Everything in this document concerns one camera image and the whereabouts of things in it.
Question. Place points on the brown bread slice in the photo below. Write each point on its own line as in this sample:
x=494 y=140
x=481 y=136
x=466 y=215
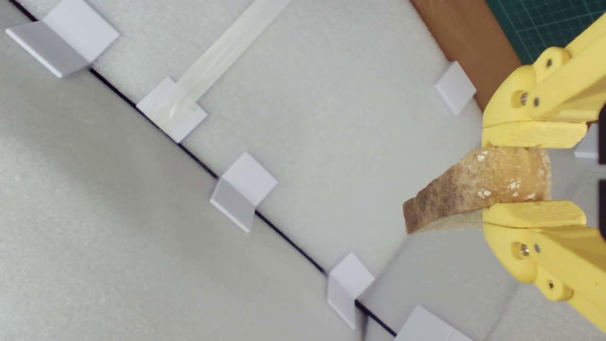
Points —
x=473 y=189

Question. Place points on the green cutting mat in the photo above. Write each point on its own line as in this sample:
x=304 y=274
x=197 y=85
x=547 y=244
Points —
x=544 y=19

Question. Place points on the clear tape strip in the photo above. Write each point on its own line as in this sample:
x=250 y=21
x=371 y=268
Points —
x=227 y=47

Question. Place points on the white wall clip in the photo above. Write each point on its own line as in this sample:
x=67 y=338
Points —
x=349 y=289
x=161 y=118
x=587 y=142
x=428 y=327
x=61 y=35
x=455 y=87
x=244 y=192

